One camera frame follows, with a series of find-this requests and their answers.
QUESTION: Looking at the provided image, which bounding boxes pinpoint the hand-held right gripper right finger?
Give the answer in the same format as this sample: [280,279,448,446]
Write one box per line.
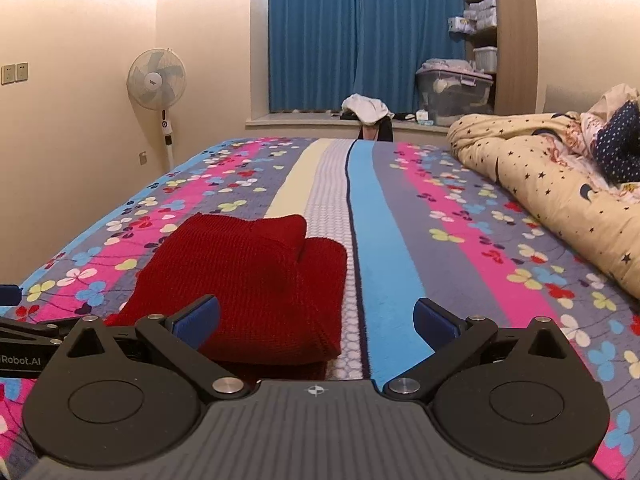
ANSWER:
[382,298,573,404]

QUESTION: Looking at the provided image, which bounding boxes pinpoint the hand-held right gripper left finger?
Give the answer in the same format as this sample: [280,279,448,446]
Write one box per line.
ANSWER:
[49,296,251,402]

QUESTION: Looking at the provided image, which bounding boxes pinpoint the red knitted sweater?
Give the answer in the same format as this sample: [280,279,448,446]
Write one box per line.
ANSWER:
[102,212,349,382]

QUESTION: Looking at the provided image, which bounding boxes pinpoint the dark hanging clothes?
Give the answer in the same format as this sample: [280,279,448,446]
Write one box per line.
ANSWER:
[357,119,395,142]

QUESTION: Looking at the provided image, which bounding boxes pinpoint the floral striped blanket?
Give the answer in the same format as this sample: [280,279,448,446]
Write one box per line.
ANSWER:
[0,136,640,463]

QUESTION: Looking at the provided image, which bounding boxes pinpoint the star print quilt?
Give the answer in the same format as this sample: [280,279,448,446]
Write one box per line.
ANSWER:
[446,84,640,302]

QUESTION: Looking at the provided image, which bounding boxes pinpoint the stone windowsill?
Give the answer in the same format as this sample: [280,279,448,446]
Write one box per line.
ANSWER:
[244,112,451,134]

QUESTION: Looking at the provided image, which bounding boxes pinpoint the white cloth pile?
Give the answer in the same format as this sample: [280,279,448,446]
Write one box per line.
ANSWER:
[341,93,396,127]

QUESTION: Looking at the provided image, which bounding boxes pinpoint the clear plastic storage box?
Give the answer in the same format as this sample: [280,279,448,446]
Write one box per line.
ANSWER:
[415,58,494,127]

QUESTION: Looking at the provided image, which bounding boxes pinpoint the white standing fan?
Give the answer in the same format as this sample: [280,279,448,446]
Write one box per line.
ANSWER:
[126,48,188,171]

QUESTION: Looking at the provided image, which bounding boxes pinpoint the navy dotted cloth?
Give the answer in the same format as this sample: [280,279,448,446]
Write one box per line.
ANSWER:
[594,101,640,184]

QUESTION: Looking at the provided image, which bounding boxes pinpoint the small white storage box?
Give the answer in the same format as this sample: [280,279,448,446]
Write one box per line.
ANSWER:
[473,46,499,74]

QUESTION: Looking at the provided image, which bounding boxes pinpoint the blue curtain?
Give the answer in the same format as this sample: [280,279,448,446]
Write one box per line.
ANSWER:
[268,0,467,114]

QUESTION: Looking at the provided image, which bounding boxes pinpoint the wooden shelf unit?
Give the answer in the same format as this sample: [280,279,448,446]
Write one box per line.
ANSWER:
[462,0,539,117]

